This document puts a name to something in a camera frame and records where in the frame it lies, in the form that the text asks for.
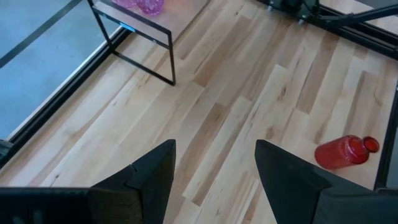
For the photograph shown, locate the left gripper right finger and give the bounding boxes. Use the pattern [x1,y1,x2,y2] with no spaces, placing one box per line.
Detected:
[254,139,398,224]

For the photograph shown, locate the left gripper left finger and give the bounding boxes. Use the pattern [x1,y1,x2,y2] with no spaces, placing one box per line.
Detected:
[0,139,177,224]

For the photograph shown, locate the large red ribbed glass vase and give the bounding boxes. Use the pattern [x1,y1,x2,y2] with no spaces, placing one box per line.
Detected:
[314,135,381,170]

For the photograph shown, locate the pink faceted glass vase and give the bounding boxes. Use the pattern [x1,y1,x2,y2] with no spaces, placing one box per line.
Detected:
[136,0,165,16]

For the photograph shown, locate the wooden shelf with black frame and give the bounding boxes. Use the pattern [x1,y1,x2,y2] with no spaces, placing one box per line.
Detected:
[86,0,214,86]

